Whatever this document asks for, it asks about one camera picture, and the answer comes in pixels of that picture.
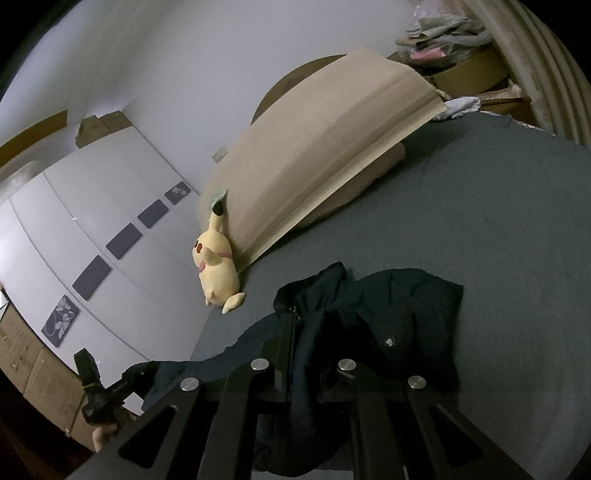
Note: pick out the white cloth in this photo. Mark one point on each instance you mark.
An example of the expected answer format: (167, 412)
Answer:
(461, 106)

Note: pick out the person's left hand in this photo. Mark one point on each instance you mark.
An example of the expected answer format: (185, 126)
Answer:
(105, 438)

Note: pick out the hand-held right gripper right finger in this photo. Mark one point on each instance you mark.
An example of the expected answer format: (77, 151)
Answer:
(369, 415)

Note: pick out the printed cardboard box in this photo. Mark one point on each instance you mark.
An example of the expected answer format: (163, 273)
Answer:
(55, 392)
(18, 346)

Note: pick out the dark navy jacket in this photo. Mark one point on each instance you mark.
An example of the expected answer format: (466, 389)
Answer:
(406, 314)

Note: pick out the pile of clothes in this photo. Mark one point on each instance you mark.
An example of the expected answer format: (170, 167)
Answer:
(438, 37)

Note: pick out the beige curtain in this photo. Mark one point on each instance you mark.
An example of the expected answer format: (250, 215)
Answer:
(540, 69)

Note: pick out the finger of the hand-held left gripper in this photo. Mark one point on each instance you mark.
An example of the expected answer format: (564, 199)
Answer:
(134, 378)

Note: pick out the pale green object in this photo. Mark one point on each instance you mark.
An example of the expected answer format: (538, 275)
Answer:
(218, 196)

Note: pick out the yellow plush toy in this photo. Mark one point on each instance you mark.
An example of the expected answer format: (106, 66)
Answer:
(217, 272)

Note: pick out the flattened cardboard sheet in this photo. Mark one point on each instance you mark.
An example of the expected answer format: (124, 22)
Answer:
(104, 129)

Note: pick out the long brown cardboard strip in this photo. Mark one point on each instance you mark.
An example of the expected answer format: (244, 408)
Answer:
(32, 136)

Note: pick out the brown pink pillow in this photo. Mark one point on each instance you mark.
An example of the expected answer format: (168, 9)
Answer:
(369, 175)

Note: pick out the wall socket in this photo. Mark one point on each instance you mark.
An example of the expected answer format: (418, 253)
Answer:
(220, 154)

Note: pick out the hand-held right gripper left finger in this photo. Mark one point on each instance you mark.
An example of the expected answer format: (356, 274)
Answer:
(288, 350)

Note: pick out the beige headboard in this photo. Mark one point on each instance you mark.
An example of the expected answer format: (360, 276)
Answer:
(323, 152)

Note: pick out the open cardboard box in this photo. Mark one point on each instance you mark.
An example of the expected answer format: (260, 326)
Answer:
(466, 74)

